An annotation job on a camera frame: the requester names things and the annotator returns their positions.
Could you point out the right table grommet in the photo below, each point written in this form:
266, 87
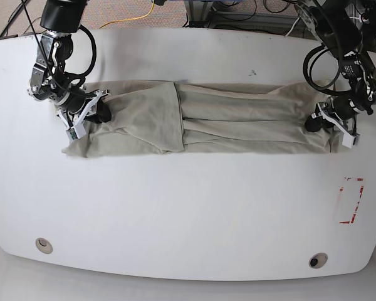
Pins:
318, 260

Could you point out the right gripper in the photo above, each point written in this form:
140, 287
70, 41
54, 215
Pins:
72, 109

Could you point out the table grommet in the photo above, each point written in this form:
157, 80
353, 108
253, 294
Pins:
318, 260
44, 246

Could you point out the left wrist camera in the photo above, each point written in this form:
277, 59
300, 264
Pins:
350, 140

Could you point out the beige t-shirt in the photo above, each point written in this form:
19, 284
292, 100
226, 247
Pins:
153, 117

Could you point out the red tape marking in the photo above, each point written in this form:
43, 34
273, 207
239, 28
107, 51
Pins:
349, 198

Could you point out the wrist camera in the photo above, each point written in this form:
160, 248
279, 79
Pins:
76, 132
350, 140

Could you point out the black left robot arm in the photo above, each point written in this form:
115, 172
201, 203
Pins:
345, 30

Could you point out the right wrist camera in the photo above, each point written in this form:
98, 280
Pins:
76, 132

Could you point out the left table grommet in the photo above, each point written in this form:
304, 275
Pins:
44, 246

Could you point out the aluminium table leg frame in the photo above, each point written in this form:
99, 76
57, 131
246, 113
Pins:
200, 14

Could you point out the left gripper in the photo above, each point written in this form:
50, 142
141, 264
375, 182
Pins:
339, 113

